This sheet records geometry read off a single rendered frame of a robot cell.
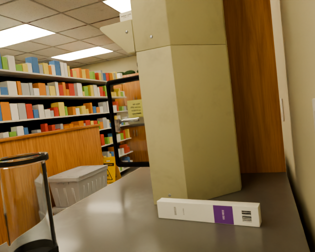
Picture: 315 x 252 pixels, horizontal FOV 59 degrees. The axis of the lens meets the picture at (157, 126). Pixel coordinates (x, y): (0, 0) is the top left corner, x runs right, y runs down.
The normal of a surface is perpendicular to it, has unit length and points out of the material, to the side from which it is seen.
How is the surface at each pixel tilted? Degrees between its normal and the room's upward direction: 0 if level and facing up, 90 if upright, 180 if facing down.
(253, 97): 90
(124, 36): 90
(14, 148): 90
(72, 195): 95
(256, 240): 0
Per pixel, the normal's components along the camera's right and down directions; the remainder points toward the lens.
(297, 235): -0.11, -0.99
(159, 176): -0.36, 0.09
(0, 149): 0.93, -0.09
